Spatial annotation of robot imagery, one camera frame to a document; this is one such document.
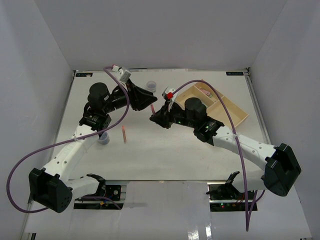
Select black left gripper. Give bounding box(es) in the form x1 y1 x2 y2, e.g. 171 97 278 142
103 78 158 114

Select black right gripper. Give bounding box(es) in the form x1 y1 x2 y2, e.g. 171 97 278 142
149 100 197 130

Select pink slim red-tip pen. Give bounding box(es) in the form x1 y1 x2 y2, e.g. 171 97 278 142
150 104 156 116

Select beige slim orange-tip pen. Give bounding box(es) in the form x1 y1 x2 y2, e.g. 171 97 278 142
121 125 127 144

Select pink chunky highlighter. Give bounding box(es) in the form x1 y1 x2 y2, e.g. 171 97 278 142
200 88 212 98

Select clear jar blue beads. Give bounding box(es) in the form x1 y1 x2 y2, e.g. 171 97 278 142
97 131 110 145

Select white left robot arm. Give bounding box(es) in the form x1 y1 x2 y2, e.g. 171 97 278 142
28 80 157 213

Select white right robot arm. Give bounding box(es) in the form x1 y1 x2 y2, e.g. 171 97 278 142
149 97 302 197

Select clear jar purple beads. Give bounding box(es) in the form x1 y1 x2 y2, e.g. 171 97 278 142
146 80 157 93

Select cream wooden divided tray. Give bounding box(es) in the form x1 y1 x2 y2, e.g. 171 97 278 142
175 82 249 129

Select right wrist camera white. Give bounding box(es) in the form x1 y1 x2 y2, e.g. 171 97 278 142
162 86 178 112

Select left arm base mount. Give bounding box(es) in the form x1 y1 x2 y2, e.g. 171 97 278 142
73 181 128 210

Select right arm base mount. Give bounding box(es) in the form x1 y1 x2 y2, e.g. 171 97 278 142
206 171 245 213

